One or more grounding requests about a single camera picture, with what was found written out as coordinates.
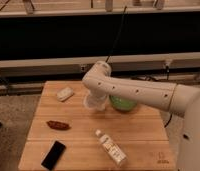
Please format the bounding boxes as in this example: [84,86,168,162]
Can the green ceramic bowl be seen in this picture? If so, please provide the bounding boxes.
[109,96,137,112]

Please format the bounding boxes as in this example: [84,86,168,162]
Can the black smartphone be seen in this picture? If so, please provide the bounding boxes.
[41,141,66,171]

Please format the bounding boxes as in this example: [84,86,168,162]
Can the black hanging cable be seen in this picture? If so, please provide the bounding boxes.
[104,5,128,64]

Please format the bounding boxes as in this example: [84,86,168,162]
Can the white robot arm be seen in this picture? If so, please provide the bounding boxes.
[82,61,200,171]

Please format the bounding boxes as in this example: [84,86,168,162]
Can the brown dried food piece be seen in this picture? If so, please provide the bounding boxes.
[47,121,70,130]

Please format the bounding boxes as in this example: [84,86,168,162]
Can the white ceramic cup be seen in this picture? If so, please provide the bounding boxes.
[83,94,107,111]

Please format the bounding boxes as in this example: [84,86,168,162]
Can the black floor cables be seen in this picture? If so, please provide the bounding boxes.
[163,113,174,128]

